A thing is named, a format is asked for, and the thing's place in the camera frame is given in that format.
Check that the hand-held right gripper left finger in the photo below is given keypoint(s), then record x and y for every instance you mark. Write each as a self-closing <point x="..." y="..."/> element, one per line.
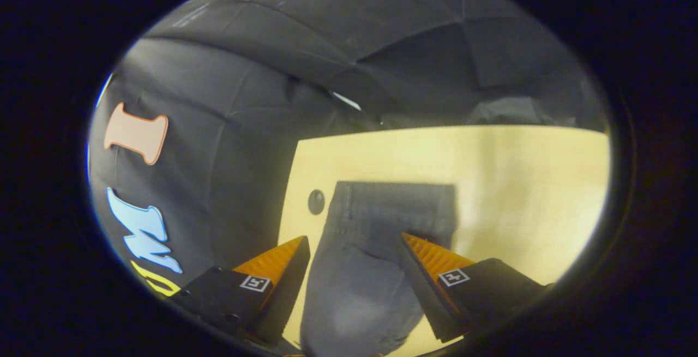
<point x="283" y="297"/>

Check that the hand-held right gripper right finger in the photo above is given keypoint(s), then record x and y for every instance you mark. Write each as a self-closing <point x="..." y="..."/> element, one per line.
<point x="425" y="297"/>

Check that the black jeans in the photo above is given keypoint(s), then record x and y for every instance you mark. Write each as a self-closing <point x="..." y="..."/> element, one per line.
<point x="354" y="291"/>

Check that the black backdrop cloth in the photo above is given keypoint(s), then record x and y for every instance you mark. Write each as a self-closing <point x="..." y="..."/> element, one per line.
<point x="381" y="19"/>

